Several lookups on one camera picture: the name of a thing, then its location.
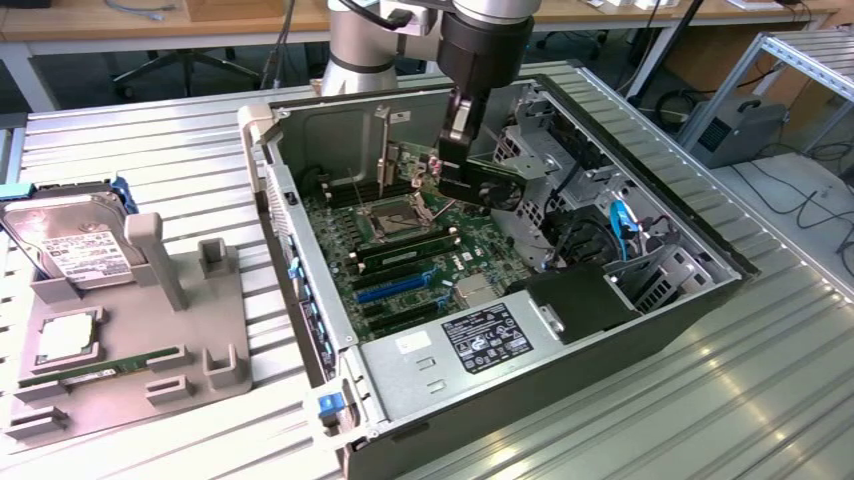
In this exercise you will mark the black plastic shroud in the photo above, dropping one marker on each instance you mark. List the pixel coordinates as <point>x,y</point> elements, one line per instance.
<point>580,305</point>

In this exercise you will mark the brown cardboard box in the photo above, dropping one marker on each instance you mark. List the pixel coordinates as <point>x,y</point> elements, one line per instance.
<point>233,10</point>

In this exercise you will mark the white boxes on desk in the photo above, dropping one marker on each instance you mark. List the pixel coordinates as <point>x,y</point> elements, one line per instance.
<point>640,4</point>

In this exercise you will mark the thin metal locking lever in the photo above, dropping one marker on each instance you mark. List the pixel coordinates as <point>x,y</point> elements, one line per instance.
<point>355,190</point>

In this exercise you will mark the grey parts rack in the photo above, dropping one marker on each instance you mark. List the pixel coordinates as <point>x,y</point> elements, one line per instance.
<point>133,330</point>

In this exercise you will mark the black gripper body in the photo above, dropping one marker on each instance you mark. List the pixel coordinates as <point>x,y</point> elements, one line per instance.
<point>483,50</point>

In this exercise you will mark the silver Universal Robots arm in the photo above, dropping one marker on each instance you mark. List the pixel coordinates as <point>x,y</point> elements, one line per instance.
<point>360,50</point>

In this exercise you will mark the green RAM stick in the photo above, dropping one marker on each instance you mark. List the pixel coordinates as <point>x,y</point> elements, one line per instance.
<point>133,362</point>

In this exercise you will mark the black office chair base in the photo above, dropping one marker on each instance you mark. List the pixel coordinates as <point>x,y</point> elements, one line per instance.
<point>567,36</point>
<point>189,65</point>

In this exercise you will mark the green motherboard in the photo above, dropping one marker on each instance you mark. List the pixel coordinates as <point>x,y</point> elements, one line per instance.
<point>467,240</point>

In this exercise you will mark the installed RAM stick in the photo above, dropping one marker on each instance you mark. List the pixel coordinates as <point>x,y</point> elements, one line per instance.
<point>407,254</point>

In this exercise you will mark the black expansion slot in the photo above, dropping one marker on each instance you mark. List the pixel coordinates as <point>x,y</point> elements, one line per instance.
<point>409,323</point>
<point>387,279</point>
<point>400,313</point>

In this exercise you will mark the CPU socket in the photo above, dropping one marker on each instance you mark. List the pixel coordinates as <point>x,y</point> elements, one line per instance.
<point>395,222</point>

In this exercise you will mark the silver chipset heatsink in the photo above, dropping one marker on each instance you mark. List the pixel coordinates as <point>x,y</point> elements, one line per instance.
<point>476,291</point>

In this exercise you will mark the silver CPU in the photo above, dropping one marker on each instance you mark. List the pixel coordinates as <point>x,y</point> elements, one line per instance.
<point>67,336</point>

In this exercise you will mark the aluminium profile frame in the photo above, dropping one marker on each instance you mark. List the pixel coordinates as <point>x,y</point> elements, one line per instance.
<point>800,52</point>

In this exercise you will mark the silver hard disk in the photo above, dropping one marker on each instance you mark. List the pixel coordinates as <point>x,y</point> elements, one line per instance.
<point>73,235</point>

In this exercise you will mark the blue expansion slot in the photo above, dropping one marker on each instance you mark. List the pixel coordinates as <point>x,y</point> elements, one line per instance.
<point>393,291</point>

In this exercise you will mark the graphics card with black fan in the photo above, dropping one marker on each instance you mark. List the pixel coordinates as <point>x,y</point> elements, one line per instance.
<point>496,192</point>

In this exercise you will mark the black slanted pole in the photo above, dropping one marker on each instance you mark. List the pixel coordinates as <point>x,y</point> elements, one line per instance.
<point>679,22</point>

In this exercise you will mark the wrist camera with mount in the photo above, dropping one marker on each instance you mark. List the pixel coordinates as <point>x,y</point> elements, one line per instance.
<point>423,22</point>

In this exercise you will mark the silver metal disk bay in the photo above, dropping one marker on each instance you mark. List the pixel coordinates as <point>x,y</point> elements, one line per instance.
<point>554,170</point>

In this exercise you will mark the open black PC case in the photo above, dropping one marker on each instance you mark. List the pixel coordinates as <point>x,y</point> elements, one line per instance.
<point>634,370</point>

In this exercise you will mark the silver power supply unit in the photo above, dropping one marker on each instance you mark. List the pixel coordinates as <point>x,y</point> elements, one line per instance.
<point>413,385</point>

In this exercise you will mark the metal socket cover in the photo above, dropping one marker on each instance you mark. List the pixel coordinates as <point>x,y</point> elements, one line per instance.
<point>421,205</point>

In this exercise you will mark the wooden desk white frame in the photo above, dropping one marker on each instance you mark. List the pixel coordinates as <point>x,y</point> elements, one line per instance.
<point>600,17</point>
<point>67,25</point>

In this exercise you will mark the blue disk caddy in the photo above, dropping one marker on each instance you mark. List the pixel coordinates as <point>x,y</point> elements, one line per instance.
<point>124,192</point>

